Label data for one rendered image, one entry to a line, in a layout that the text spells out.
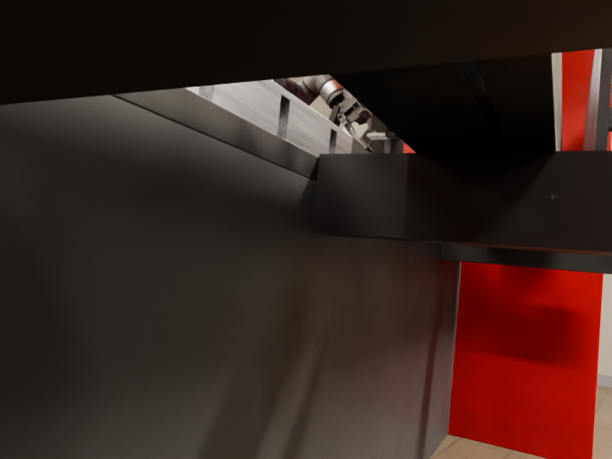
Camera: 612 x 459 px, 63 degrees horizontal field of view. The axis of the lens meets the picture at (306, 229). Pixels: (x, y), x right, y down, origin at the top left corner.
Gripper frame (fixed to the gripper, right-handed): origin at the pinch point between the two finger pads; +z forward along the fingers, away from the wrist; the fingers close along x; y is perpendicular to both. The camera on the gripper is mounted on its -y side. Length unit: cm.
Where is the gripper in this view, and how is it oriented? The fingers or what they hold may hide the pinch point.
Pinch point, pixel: (364, 148)
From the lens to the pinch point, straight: 157.0
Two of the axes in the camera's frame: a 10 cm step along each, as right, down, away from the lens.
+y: 7.4, -5.9, -3.1
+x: 4.5, 1.0, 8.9
